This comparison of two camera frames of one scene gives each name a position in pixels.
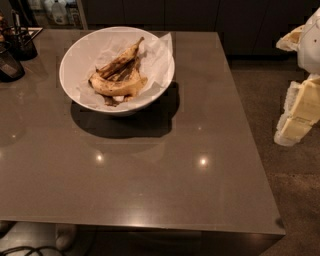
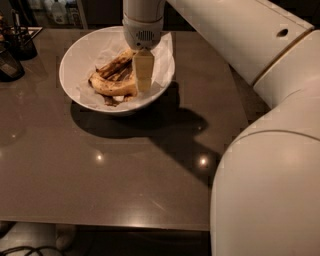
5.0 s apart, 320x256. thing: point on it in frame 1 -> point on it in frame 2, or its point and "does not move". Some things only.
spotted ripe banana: [127, 87] does not move
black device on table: [11, 69] does not move
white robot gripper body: [310, 50] -> [142, 34]
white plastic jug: [59, 12] does not move
